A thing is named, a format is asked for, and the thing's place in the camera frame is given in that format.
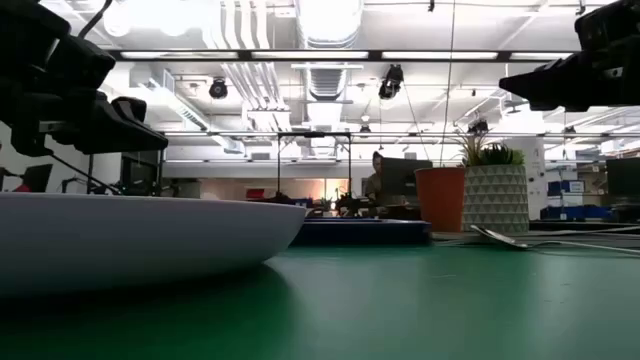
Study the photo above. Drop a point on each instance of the orange plastic cup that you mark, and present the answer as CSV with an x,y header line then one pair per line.
x,y
440,200

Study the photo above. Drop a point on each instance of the green plant in patterned pot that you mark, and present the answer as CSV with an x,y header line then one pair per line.
x,y
495,200

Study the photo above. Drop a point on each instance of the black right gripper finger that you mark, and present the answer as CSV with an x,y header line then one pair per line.
x,y
560,107
560,82

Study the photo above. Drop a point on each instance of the blue labelled crate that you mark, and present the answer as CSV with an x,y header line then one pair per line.
x,y
565,187

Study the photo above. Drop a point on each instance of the blue storage crate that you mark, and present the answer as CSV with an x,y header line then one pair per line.
x,y
575,212

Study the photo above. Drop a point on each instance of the desert landscape picture book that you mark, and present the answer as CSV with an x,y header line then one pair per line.
x,y
450,236

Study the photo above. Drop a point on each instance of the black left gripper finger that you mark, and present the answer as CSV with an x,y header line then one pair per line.
x,y
120,137
131,109

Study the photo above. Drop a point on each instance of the black ceiling spotlight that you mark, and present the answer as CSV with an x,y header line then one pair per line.
x,y
478,126
391,82
218,89

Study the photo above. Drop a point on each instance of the lavender round plate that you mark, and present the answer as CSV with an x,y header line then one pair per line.
x,y
140,235

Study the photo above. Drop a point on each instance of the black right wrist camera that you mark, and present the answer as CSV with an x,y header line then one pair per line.
x,y
615,17

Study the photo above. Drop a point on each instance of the black metal rack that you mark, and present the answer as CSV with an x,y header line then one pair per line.
x,y
140,172

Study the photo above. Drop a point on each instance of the blue plastic tray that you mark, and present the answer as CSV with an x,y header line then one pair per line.
x,y
360,232

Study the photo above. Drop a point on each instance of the black desktop monitor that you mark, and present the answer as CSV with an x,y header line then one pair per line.
x,y
407,177
624,176
37,178

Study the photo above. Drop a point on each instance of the red storage bin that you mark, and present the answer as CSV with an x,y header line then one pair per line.
x,y
255,193

